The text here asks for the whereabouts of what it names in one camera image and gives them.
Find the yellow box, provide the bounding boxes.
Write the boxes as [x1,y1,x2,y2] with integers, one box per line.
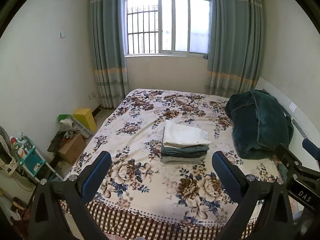
[73,108,97,133]

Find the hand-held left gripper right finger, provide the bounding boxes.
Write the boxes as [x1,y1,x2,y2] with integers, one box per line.
[212,151,294,240]

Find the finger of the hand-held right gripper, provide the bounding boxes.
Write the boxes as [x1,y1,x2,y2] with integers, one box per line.
[275,143,307,173]
[302,138,320,157]

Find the white pants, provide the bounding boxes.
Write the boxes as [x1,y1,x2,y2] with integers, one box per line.
[162,120,212,148]

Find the teal storage shelf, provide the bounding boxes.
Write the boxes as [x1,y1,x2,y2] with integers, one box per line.
[9,134,55,181]

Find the folded blue jeans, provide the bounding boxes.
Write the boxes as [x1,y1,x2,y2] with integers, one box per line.
[160,144,210,159]

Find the white headboard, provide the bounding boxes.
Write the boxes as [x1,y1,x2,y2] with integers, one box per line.
[256,76,320,155]

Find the small black table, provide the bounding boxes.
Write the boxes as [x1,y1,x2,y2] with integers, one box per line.
[47,131,64,167]

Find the barred window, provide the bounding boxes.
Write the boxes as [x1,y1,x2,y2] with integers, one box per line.
[123,0,213,58]

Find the dark green blanket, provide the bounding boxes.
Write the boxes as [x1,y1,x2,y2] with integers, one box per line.
[224,90,294,160]

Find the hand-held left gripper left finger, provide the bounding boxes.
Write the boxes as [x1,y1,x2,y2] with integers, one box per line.
[28,151,112,240]

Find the bed with floral sheet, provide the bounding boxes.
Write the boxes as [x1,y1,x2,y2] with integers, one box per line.
[62,88,288,240]

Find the clear plastic box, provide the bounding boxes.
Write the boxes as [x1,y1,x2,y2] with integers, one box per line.
[72,119,93,138]

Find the green striped curtain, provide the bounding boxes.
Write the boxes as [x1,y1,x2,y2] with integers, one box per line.
[203,0,264,98]
[89,0,131,109]

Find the folded grey pants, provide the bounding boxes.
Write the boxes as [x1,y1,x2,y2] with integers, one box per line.
[161,156,207,166]

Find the cardboard box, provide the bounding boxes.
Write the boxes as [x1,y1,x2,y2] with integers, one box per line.
[58,133,87,166]

